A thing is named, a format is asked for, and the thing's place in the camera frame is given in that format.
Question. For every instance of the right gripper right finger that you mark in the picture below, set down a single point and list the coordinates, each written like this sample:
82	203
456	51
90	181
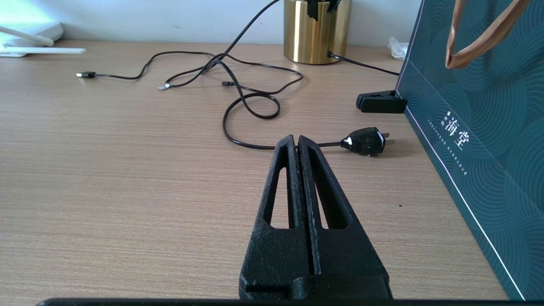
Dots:
348	263

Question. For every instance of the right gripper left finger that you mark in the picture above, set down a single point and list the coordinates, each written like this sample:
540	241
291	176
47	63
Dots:
276	259

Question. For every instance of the white wifi router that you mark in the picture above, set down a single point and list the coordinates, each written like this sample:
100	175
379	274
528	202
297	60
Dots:
42	50

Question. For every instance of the black plastic clip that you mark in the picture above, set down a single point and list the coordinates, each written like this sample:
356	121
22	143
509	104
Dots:
378	103

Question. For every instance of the dark monitor with stand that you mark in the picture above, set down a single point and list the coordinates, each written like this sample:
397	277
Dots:
488	148

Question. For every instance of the crumpled white tissue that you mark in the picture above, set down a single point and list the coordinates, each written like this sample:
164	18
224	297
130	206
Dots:
397	49

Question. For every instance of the brass desk lamp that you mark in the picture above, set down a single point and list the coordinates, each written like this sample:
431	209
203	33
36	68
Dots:
316	38

